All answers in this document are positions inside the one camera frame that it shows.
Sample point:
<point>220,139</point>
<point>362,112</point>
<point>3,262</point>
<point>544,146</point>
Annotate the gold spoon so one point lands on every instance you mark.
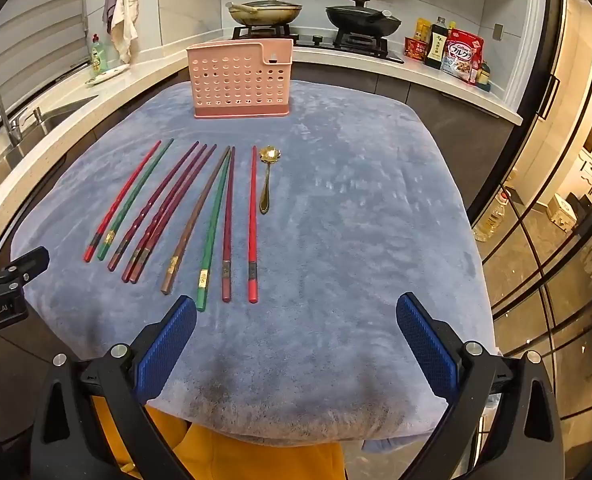
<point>269,155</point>

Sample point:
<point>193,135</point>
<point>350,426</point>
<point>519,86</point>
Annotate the dark red chopstick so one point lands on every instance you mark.
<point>229,225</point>
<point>177,210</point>
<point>156,201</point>
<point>167,210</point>

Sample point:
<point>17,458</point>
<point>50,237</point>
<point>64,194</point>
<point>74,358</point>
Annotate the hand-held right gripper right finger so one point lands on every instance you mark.
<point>426,347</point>

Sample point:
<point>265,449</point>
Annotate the black wok with lid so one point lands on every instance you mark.
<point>361,17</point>

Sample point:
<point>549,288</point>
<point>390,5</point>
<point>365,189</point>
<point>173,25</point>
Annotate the pink perforated utensil holder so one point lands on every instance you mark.
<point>235,80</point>

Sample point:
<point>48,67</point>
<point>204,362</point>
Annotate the small red-capped bottle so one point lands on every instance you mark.
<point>474,74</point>

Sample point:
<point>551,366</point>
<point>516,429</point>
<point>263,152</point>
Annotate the black gas stove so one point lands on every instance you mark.
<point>316,42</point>

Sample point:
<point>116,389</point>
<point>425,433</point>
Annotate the grey wall outlet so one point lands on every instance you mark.
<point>498,31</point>

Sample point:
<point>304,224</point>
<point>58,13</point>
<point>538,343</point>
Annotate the brown chopstick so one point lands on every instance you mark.
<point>197,220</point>

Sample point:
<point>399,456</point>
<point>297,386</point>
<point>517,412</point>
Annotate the red snack package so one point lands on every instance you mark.
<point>416,50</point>

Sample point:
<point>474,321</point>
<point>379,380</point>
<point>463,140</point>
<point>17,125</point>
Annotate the blue-grey plush blanket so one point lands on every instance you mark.
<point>351,210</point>

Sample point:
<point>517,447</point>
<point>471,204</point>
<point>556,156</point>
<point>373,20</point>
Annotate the glass sliding door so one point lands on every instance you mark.
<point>551,285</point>

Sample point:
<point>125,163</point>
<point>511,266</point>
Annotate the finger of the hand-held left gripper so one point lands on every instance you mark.
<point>28,261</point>

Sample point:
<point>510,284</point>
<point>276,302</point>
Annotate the steel kitchen sink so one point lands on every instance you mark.
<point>55,117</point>

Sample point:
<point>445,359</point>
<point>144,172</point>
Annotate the dark soy sauce bottle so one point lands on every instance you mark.
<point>436,47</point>

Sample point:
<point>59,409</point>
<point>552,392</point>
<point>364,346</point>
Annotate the red and white cereal bag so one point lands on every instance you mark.
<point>463,55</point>

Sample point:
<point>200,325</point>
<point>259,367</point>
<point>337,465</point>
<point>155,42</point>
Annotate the beige pan with lid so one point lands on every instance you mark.
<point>266,12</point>

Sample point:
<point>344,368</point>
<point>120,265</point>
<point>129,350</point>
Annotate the window blinds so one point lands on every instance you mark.
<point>35,35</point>

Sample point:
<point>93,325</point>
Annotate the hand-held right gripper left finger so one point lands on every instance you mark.
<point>168,347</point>

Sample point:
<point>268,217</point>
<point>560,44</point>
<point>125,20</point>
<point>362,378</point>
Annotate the small green bottle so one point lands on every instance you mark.
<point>484,77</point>

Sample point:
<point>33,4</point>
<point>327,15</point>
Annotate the white hanging cloth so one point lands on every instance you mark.
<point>124,15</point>

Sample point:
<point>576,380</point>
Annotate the green dish soap bottle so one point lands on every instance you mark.
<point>99,57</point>

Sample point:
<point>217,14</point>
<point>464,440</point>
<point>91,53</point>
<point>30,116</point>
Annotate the green chopstick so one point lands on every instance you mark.
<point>216,230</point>
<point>139,195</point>

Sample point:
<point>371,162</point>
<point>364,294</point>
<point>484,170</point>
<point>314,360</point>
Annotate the grey hanging cloth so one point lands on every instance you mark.
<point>109,7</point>

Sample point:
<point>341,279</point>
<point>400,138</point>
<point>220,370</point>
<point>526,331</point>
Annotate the cooking oil bottle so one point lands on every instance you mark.
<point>491,220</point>

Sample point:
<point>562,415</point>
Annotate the person's yellow clothing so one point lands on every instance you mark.
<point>215,455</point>

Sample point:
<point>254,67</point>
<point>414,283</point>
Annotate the white oval dish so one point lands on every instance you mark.
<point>106,76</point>

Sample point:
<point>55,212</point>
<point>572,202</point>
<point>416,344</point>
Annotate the white kitchen counter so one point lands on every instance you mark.
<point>140,67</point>

